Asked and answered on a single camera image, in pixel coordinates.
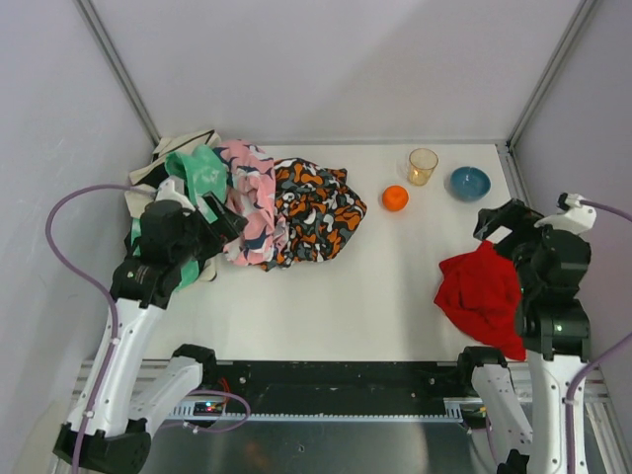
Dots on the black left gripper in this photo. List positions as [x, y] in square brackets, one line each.
[217, 217]

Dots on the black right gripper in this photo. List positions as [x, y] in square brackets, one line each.
[503, 223]

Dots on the red cloth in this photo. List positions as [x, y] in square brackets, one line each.
[479, 294]

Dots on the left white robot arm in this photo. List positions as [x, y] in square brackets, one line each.
[110, 430]

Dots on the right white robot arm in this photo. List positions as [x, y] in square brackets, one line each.
[550, 258]

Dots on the cream black cloth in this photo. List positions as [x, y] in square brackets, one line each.
[150, 177]

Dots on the green white cloth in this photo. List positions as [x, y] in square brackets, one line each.
[202, 172]

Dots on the pink patterned cloth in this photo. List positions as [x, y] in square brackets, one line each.
[251, 193]

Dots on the camouflage orange black cloth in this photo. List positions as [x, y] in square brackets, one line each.
[318, 210]

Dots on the blue ceramic bowl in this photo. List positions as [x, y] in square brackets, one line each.
[469, 184]

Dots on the clear amber plastic cup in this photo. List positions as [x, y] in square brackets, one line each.
[421, 165]

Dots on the orange fruit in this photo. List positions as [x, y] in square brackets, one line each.
[395, 198]

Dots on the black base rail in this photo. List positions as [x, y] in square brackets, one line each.
[341, 390]

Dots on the right aluminium frame post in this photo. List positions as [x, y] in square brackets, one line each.
[571, 36]

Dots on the aluminium frame post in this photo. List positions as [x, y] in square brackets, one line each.
[571, 36]
[102, 37]

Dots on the left aluminium frame post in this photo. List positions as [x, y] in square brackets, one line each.
[102, 37]

